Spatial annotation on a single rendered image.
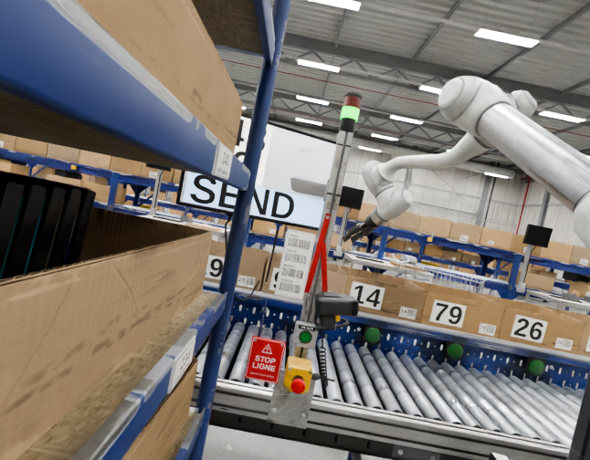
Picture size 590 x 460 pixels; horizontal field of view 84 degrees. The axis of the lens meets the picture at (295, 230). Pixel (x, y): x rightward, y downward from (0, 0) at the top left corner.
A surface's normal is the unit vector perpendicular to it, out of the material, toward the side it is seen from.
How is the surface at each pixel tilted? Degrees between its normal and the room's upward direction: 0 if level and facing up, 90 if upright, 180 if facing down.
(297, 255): 90
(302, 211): 86
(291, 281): 90
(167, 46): 91
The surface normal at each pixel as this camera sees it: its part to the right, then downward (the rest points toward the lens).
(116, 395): 0.20, -0.98
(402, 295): 0.01, 0.07
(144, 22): 0.98, 0.22
